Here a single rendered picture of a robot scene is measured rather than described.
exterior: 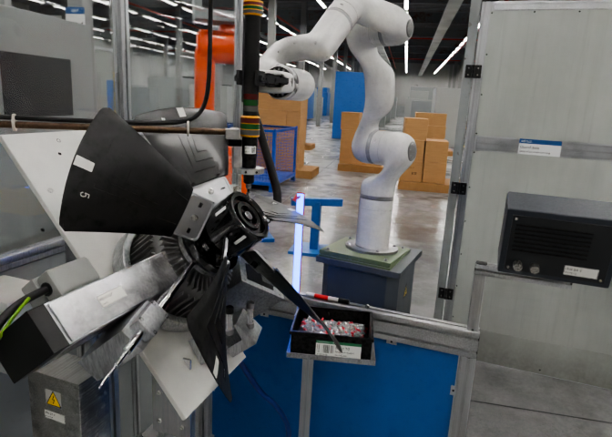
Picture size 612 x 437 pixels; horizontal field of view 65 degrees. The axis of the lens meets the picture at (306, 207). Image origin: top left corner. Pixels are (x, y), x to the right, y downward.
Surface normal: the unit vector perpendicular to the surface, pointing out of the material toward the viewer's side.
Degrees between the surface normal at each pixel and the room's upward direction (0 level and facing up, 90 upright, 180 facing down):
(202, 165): 46
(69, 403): 90
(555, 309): 90
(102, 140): 72
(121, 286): 50
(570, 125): 89
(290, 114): 90
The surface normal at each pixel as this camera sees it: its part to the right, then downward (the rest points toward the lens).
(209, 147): 0.21, -0.58
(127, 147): 0.72, -0.09
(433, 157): -0.20, 0.21
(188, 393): 0.75, -0.53
